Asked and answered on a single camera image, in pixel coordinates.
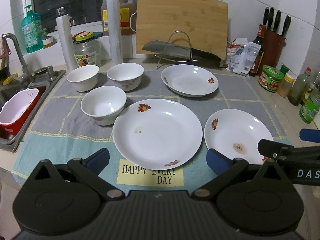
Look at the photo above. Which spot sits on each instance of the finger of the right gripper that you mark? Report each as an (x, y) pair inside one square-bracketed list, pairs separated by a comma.
[(311, 135), (272, 149)]

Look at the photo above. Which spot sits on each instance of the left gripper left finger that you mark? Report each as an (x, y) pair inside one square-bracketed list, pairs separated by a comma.
[(87, 171)]

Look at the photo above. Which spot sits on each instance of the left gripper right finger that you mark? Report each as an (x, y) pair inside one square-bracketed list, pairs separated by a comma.
[(228, 171)]

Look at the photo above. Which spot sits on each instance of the small white stained plate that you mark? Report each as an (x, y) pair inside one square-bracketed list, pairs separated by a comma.
[(236, 134)]

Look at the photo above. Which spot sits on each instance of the white bowl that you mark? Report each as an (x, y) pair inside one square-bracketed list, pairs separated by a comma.
[(104, 104), (126, 76), (84, 78)]

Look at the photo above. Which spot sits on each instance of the large white fruit-print plate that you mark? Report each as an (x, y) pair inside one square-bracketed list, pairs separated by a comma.
[(157, 134)]

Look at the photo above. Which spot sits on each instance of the oval white deep plate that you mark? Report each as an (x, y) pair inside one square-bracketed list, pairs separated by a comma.
[(190, 81)]

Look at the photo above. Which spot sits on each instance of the green glass bottle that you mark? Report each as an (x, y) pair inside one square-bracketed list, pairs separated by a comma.
[(310, 107)]

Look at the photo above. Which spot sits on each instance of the glass oil bottle red cap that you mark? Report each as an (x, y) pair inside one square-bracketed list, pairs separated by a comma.
[(300, 87)]

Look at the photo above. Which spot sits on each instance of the grey and blue checked mat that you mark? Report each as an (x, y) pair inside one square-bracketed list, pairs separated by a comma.
[(62, 132)]

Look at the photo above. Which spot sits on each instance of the small yellow spice jar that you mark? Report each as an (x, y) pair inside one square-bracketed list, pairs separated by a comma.
[(286, 85)]

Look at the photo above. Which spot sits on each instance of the green lidded sauce jar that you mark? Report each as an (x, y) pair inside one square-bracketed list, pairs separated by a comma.
[(270, 78)]

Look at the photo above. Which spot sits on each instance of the red and white basin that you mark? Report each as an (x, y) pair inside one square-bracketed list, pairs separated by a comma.
[(15, 111)]

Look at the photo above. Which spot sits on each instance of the white plastic food bag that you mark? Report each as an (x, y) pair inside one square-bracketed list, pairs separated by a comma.
[(241, 56)]

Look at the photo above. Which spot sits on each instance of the stainless steel sink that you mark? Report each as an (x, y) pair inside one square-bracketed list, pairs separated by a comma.
[(11, 142)]

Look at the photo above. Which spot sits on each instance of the brown knife block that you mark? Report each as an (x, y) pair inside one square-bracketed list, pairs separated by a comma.
[(273, 43)]

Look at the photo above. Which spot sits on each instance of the sink soap dispenser pump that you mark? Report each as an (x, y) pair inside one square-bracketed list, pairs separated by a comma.
[(49, 70)]

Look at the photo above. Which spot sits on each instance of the steel sink faucet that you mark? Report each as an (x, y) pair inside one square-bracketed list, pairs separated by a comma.
[(26, 78)]

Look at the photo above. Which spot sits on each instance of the glass jar green lid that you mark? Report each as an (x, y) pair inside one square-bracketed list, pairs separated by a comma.
[(87, 50)]

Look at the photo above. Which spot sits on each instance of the bamboo cutting board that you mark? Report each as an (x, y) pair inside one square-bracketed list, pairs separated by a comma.
[(202, 24)]

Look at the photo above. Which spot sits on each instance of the pink dish cloth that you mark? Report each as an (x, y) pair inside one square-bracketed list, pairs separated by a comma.
[(4, 48)]

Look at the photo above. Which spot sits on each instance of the short white plastic-bag roll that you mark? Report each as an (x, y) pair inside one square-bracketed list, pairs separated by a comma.
[(65, 36)]

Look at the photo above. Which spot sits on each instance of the green dish soap bottle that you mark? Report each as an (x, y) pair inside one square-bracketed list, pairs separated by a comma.
[(32, 30)]

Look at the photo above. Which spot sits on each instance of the brown oil jug yellow cap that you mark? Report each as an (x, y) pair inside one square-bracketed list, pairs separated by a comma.
[(127, 8)]

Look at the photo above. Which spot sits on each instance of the tall white plastic-wrap roll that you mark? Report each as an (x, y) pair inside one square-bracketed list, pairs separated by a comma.
[(114, 31)]

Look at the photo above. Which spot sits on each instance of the kitchen cleaver black handle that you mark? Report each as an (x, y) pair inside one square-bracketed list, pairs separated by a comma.
[(177, 51)]

